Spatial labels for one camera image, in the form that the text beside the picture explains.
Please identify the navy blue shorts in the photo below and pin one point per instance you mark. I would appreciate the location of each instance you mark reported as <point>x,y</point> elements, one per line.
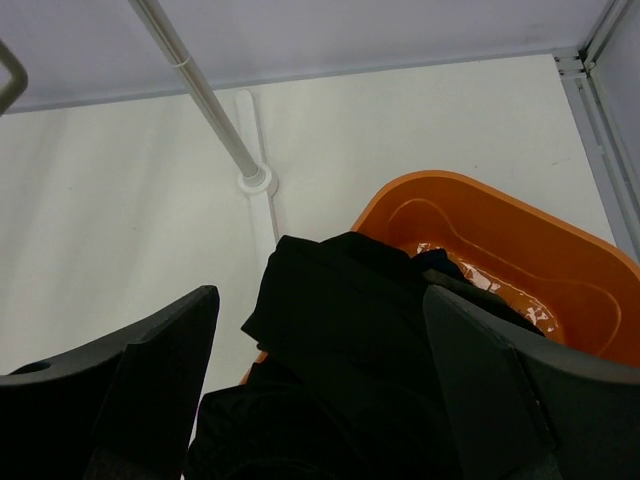
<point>435,259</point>

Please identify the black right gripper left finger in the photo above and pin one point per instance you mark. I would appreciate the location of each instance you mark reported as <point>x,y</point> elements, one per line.
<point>119,407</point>

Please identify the orange plastic basket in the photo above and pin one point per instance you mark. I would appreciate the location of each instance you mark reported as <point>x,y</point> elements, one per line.
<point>575,289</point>

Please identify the black shorts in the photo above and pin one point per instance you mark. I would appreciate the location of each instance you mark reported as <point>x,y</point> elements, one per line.
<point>347,387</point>

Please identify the white clothes rack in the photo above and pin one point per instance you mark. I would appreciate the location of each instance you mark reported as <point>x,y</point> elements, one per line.
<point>243,141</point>

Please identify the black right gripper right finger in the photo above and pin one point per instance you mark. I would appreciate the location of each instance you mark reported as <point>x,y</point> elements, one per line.
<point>524,407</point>

